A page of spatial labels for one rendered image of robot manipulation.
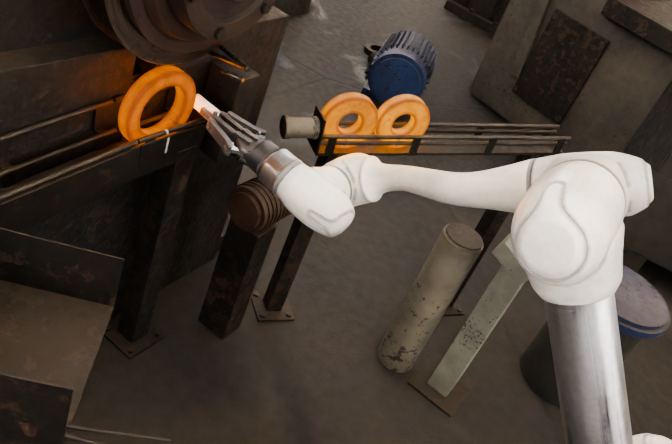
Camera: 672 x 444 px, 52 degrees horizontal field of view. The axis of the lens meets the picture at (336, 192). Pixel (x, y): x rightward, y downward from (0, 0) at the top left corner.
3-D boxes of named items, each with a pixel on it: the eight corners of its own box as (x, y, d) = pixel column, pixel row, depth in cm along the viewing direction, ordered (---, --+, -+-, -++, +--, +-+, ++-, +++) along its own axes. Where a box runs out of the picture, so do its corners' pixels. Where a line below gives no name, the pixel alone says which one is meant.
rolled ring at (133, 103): (204, 65, 145) (194, 58, 146) (136, 81, 131) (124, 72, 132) (186, 137, 155) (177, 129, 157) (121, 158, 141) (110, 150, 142)
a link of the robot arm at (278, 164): (295, 188, 151) (276, 172, 152) (310, 157, 145) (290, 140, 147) (269, 202, 144) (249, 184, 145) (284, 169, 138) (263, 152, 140)
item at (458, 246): (369, 355, 213) (437, 231, 185) (388, 336, 222) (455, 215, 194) (400, 380, 209) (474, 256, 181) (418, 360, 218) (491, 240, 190)
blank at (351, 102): (325, 90, 171) (329, 97, 169) (380, 92, 177) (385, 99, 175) (312, 141, 180) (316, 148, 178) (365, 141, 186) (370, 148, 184)
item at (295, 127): (277, 130, 176) (281, 110, 172) (310, 130, 179) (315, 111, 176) (283, 143, 172) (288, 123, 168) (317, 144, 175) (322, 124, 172)
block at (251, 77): (186, 142, 171) (207, 58, 158) (208, 134, 177) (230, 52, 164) (216, 165, 168) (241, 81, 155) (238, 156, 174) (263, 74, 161)
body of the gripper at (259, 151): (252, 182, 145) (222, 156, 147) (277, 170, 151) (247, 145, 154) (264, 155, 141) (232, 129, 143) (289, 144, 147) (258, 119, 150)
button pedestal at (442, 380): (402, 387, 207) (494, 236, 173) (437, 348, 225) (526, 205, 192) (446, 422, 202) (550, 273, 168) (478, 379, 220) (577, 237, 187)
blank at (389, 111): (380, 92, 177) (385, 99, 175) (432, 94, 183) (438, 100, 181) (365, 141, 186) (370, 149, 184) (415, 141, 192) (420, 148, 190)
